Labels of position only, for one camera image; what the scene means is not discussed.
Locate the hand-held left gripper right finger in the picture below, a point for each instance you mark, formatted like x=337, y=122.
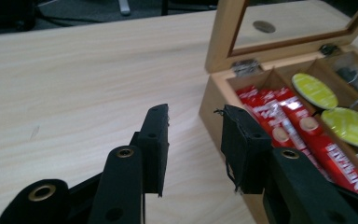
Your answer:
x=245, y=155

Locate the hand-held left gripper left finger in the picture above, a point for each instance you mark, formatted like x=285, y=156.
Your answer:
x=155, y=149

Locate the red stick sachet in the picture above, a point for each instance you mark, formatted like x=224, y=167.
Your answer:
x=248, y=93
x=326, y=146
x=276, y=124

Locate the wooden box with glass lid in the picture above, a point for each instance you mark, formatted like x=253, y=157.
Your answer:
x=220, y=37

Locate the dark round table grommet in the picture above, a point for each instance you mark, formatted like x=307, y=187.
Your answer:
x=263, y=26

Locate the pile of dark clear-wrapped packets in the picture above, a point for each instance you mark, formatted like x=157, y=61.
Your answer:
x=354, y=79

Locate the white desk stand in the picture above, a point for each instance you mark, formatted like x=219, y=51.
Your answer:
x=124, y=7

